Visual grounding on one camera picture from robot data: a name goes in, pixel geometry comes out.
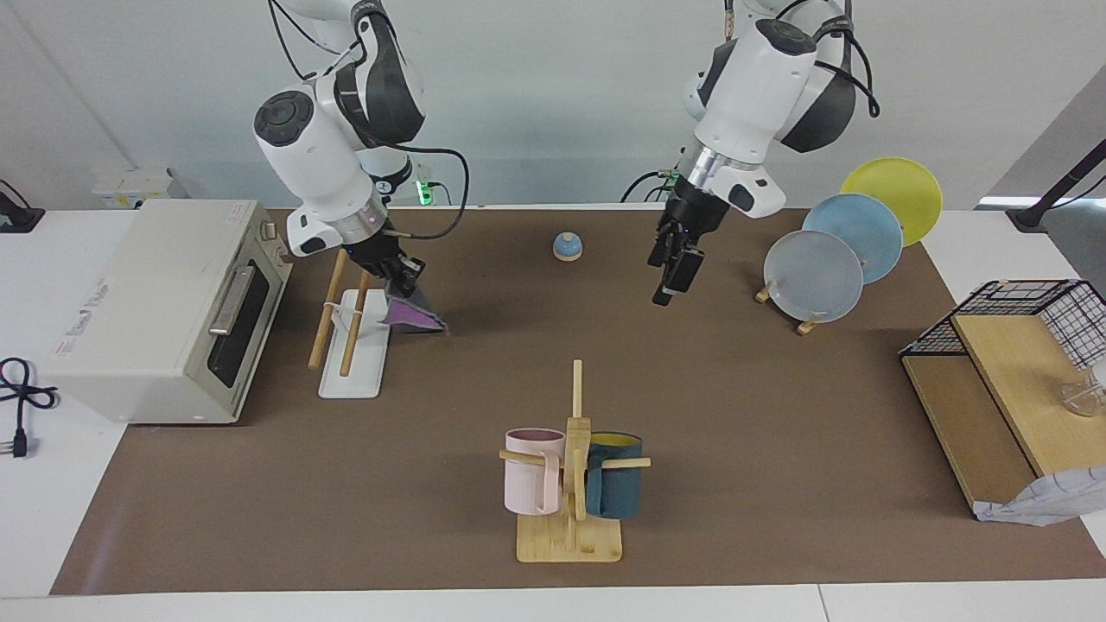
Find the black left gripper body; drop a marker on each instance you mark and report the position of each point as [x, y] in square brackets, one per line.
[691, 216]

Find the black stand pole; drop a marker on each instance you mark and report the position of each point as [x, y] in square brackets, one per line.
[1058, 188]

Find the pink mug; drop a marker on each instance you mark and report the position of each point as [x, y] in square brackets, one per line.
[527, 484]

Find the yellow plate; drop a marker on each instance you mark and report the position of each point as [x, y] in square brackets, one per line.
[899, 186]

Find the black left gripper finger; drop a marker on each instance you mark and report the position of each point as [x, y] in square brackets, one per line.
[684, 272]
[661, 250]

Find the black table clamp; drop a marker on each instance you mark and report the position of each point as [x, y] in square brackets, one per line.
[19, 216]

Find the purple towel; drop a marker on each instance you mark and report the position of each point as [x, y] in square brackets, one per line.
[415, 315]

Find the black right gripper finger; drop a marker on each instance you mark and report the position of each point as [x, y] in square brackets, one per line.
[409, 272]
[390, 289]

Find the white rack with wooden bars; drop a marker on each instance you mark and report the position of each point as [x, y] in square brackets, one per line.
[354, 371]

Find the grey plate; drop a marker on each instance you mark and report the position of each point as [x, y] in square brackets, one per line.
[812, 276]

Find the light blue plate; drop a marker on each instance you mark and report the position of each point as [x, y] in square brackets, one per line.
[864, 229]

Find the brown table mat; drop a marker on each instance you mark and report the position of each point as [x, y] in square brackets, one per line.
[475, 389]

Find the blue call bell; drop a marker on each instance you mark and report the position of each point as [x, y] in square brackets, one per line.
[568, 249]

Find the wooden mug tree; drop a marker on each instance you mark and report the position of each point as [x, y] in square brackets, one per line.
[570, 540]

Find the white patterned cloth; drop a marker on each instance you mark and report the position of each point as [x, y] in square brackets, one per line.
[1054, 501]

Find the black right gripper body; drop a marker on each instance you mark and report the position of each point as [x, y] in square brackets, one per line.
[376, 255]

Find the clear glass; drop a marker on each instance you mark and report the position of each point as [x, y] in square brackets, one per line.
[1084, 397]

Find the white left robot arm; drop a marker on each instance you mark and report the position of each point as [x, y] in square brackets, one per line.
[752, 86]

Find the dark teal mug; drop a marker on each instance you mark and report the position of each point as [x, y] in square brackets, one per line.
[618, 488]

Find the wooden plate rack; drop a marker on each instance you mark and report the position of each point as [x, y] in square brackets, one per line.
[808, 327]

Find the white power strip box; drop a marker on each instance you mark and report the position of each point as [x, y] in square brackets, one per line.
[134, 186]

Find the beige toaster oven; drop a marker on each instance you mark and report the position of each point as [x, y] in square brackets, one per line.
[138, 302]

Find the wooden shelf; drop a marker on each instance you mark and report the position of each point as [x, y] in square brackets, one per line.
[1011, 380]

